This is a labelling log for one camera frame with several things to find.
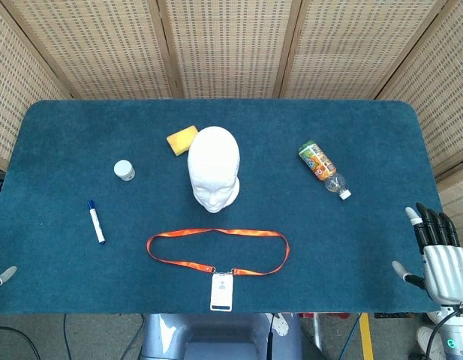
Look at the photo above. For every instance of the grey metal table leg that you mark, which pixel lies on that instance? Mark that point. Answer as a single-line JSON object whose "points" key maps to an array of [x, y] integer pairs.
{"points": [[316, 332]]}

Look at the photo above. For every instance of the orange juice plastic bottle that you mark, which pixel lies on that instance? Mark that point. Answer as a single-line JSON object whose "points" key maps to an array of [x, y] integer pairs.
{"points": [[317, 161]]}

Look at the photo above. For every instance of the blue-grey robot torso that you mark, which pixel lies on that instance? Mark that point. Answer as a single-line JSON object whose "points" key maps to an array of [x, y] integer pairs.
{"points": [[216, 337]]}

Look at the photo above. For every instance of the woven bamboo folding screen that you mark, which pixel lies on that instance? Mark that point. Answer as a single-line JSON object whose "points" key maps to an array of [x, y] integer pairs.
{"points": [[231, 48]]}

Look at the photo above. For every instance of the white shoe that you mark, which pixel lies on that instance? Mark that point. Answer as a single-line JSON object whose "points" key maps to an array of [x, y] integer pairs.
{"points": [[425, 339]]}

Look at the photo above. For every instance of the blue white marker pen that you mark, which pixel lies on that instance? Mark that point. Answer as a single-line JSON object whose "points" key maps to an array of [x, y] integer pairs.
{"points": [[97, 223]]}

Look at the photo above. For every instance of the yellow sponge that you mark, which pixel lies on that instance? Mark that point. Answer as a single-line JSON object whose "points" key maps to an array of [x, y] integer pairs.
{"points": [[180, 140]]}

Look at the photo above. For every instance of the blue carpet table cover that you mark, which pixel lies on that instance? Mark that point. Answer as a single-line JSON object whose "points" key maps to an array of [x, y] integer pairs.
{"points": [[328, 243]]}

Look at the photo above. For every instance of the small white jar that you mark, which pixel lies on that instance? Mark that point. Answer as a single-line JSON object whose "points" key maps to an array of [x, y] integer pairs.
{"points": [[123, 169]]}

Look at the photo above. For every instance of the yellow floor tape strip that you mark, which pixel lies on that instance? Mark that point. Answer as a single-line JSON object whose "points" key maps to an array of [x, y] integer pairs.
{"points": [[366, 337]]}

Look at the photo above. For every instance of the white perforated plate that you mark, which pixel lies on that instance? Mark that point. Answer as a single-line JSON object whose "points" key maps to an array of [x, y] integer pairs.
{"points": [[281, 325]]}

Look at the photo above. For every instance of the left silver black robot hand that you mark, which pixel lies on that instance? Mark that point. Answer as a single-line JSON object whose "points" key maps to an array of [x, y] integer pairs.
{"points": [[4, 275]]}

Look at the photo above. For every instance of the white mannequin head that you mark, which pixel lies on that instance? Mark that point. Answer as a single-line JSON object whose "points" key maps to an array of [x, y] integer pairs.
{"points": [[214, 165]]}

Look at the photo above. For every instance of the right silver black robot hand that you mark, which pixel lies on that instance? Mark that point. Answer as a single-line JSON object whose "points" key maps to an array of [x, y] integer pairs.
{"points": [[447, 270]]}

